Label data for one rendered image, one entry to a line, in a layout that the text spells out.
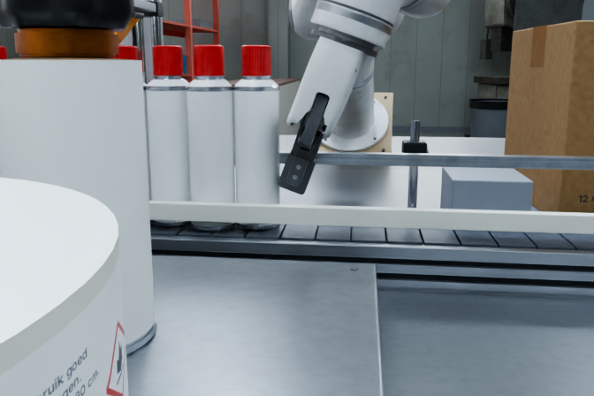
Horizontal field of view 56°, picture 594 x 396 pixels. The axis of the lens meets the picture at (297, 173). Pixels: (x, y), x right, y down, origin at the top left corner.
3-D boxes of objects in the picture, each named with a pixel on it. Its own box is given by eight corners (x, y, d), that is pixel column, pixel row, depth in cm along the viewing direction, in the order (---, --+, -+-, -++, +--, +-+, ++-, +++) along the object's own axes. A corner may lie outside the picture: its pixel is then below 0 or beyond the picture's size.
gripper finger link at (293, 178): (297, 129, 63) (277, 184, 64) (293, 133, 60) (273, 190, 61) (324, 140, 63) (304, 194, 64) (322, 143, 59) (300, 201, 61)
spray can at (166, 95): (143, 221, 67) (134, 45, 63) (179, 213, 71) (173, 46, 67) (168, 230, 64) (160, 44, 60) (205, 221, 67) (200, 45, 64)
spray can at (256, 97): (230, 229, 64) (225, 44, 60) (243, 217, 69) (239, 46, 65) (275, 232, 63) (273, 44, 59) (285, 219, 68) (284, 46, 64)
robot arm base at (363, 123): (311, 153, 139) (303, 102, 123) (315, 95, 149) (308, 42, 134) (389, 152, 136) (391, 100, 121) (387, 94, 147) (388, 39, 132)
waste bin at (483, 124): (469, 165, 603) (474, 101, 590) (462, 157, 655) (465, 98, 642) (521, 166, 596) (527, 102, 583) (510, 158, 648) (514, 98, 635)
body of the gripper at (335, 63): (319, 24, 65) (286, 115, 68) (311, 17, 55) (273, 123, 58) (379, 46, 65) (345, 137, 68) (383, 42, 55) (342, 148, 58)
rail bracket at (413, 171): (401, 261, 68) (407, 125, 65) (398, 242, 75) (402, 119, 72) (429, 262, 68) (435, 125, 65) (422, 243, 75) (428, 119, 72)
